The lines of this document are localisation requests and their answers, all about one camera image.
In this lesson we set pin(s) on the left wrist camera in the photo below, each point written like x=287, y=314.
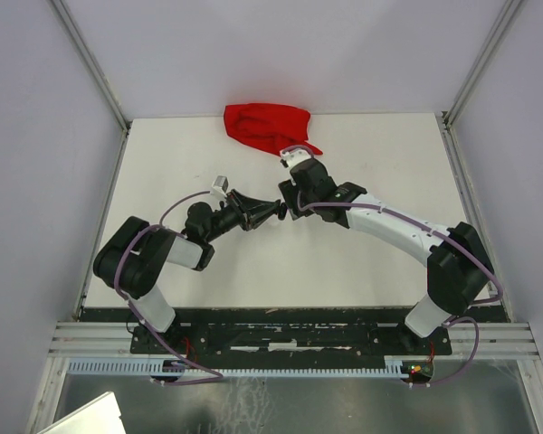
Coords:
x=219, y=187

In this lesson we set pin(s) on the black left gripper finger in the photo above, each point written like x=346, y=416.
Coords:
x=246, y=203
x=261, y=214

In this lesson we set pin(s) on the red crumpled cloth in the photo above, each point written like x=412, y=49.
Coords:
x=268, y=127

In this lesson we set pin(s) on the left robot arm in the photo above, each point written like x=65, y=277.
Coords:
x=132, y=259

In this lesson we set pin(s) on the black round charging case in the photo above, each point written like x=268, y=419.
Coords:
x=282, y=211

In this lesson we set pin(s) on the left aluminium corner post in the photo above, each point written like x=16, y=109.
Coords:
x=80, y=45

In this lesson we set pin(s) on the aluminium corner post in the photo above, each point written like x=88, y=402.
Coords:
x=80, y=45
x=506, y=18

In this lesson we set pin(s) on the aluminium frame rail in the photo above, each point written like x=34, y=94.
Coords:
x=497, y=341

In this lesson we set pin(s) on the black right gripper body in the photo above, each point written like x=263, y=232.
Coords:
x=297, y=203

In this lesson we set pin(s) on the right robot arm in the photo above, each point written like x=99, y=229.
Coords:
x=457, y=265

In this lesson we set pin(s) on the right aluminium corner post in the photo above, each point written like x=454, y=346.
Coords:
x=506, y=18

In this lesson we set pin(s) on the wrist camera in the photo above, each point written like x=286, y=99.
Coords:
x=219, y=187
x=294, y=155

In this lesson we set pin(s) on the metal sheet plate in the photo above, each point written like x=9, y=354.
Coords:
x=101, y=415

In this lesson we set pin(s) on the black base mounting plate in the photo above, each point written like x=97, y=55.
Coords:
x=299, y=338

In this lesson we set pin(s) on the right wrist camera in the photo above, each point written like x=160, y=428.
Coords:
x=294, y=155

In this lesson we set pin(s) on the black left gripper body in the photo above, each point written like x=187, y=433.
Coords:
x=241, y=212

